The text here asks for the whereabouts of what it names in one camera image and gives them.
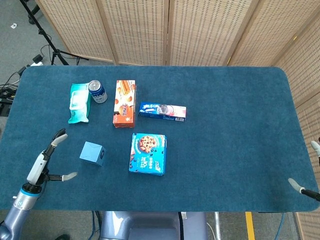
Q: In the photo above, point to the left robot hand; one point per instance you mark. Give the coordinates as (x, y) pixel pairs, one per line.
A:
(37, 167)

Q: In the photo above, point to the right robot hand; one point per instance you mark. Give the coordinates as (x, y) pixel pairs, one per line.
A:
(296, 185)

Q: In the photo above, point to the small light blue box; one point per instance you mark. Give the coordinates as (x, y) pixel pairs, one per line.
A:
(92, 153)

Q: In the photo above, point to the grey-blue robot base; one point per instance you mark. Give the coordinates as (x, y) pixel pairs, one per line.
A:
(150, 226)

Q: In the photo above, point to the blue chocolate chip cookie box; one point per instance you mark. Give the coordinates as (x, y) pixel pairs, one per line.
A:
(147, 155)

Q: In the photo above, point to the blue Oreo box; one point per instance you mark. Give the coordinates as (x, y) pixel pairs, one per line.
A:
(162, 111)

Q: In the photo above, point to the yellow floor tape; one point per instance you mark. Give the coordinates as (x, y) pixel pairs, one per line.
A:
(250, 226)

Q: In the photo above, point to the black shoe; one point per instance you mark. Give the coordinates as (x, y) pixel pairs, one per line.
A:
(62, 237)

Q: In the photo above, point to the teal wet wipes pack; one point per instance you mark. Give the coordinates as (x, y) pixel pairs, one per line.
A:
(78, 105)

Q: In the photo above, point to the blue table mat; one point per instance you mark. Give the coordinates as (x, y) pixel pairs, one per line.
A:
(225, 140)

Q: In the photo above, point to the metal table leg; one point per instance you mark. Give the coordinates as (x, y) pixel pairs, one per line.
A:
(217, 226)

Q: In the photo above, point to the blue drink can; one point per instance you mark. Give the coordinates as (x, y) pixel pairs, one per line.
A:
(98, 93)

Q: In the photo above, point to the white power strip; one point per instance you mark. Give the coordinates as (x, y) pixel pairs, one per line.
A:
(37, 60)

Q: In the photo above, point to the orange biscuit box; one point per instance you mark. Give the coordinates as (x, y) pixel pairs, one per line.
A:
(124, 103)

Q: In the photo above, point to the black tripod stand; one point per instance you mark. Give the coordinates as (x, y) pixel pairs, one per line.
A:
(42, 32)

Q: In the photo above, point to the white paper scrap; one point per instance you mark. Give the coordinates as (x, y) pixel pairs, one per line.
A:
(14, 25)

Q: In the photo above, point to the bamboo folding screen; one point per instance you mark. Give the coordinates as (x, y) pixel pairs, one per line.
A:
(200, 30)

